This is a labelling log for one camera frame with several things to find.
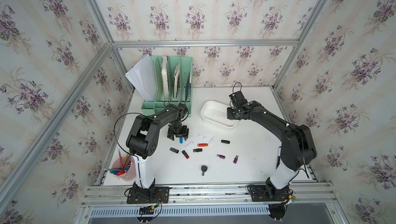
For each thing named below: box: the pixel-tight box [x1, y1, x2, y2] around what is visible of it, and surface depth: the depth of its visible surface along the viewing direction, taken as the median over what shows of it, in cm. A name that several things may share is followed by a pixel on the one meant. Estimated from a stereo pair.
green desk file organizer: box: [141, 55, 193, 118], surface depth 106 cm
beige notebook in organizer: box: [173, 62, 180, 99], surface depth 103 cm
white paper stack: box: [124, 53, 156, 102], surface depth 98 cm
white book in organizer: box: [161, 55, 170, 100], surface depth 100 cm
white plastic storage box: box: [200, 100, 239, 131], surface depth 105 cm
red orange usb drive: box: [196, 142, 209, 148], surface depth 92 cm
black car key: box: [201, 165, 208, 176], surface depth 80 cm
